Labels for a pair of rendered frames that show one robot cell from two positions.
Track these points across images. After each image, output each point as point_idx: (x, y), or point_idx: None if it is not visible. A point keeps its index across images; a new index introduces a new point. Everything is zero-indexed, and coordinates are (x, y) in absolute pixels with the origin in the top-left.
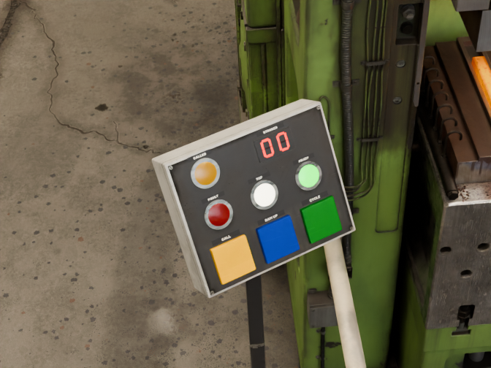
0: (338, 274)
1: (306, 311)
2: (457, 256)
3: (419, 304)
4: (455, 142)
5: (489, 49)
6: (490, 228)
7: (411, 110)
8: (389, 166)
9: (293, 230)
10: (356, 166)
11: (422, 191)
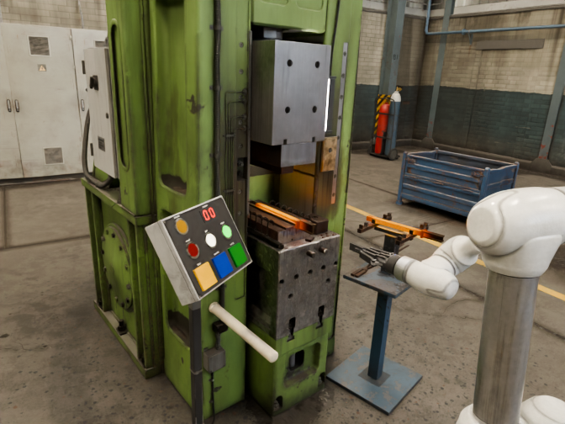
0: (229, 316)
1: (203, 367)
2: (286, 285)
3: (266, 331)
4: (271, 227)
5: (285, 165)
6: (298, 264)
7: (245, 218)
8: None
9: (228, 259)
10: None
11: (249, 275)
